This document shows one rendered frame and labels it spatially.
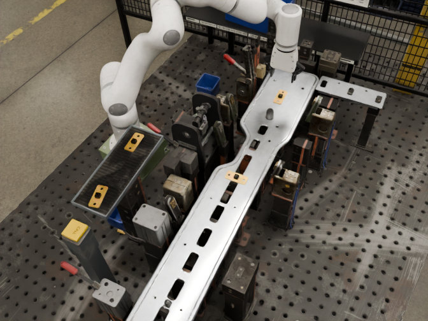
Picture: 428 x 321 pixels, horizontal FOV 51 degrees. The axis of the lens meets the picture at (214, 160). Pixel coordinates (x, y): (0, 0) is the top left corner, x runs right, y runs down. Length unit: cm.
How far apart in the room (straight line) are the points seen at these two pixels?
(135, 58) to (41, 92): 215
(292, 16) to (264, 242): 89
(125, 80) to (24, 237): 83
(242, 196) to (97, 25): 289
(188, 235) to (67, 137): 192
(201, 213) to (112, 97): 54
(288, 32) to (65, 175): 120
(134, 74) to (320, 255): 102
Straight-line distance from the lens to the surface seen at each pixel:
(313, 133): 195
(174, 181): 161
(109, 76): 180
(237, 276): 148
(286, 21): 169
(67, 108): 354
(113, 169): 158
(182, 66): 260
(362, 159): 221
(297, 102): 197
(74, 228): 149
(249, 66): 191
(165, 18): 153
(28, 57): 412
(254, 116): 190
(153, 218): 150
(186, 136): 167
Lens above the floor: 239
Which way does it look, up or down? 53 degrees down
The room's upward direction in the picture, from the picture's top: 3 degrees counter-clockwise
